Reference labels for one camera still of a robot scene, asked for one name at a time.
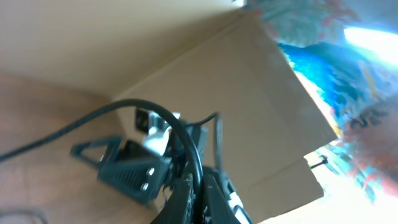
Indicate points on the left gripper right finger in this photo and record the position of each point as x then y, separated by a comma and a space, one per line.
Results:
216, 207

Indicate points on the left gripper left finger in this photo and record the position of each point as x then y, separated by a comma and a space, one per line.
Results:
179, 208

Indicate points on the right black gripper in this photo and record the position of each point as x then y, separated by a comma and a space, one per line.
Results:
141, 169

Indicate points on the brown cardboard box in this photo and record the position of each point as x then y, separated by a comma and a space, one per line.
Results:
270, 122

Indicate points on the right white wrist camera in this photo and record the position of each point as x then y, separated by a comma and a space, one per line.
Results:
156, 130

